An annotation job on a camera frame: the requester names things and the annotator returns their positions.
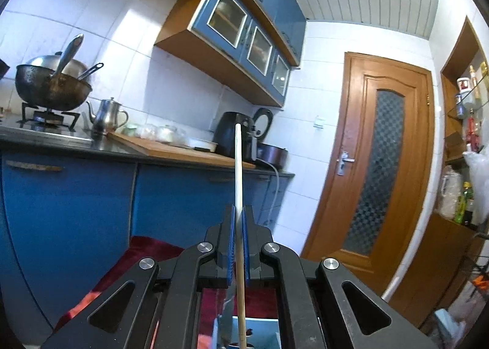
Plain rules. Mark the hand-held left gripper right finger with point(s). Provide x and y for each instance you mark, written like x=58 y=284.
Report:
x=245 y=246

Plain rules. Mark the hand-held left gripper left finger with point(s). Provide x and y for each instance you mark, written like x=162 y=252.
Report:
x=230 y=246

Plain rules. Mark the white blue utensil holder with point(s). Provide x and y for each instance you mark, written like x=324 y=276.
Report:
x=263 y=333

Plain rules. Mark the red blanket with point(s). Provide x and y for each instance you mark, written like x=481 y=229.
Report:
x=152 y=249

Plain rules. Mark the black rice cooker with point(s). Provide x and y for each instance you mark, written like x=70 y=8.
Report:
x=273 y=154

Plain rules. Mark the white dish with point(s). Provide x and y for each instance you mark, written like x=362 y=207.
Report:
x=202 y=144

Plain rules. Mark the black air fryer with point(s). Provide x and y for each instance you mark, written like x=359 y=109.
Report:
x=229 y=131

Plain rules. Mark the wooden cutting board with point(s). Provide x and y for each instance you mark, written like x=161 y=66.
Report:
x=160 y=150

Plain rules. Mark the clear food container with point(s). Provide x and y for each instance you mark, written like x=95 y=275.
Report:
x=168 y=133

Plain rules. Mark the blue lower cabinets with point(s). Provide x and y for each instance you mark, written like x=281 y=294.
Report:
x=76 y=200

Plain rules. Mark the wooden door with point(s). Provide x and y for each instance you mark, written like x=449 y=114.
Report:
x=355 y=123

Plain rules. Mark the steel kettle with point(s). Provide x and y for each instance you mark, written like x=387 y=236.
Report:
x=107 y=116

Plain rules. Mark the wooden shelf unit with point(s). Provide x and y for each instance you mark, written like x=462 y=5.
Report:
x=431 y=257

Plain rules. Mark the clear plastic jug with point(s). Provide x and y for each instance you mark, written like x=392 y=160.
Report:
x=449 y=192

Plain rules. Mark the green bottle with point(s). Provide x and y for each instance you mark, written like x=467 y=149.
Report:
x=463 y=204

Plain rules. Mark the gas stove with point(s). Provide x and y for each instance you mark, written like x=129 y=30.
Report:
x=46 y=119

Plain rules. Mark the black wok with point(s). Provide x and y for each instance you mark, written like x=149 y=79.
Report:
x=49 y=95

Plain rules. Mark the white plastic bag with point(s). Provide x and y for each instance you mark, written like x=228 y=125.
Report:
x=479 y=181

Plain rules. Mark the red bottle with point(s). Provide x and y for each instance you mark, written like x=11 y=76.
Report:
x=472 y=135

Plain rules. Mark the steel ladle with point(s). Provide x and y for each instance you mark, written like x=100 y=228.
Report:
x=70 y=51

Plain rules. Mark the steel pot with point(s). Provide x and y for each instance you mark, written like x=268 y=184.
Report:
x=42 y=60

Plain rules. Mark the white jar red label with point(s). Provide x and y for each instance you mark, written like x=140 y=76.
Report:
x=463 y=85

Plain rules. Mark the white light switch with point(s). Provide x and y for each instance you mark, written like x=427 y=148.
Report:
x=319 y=121

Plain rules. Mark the blue glass-door wall cabinet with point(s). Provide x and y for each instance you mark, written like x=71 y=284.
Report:
x=206 y=47

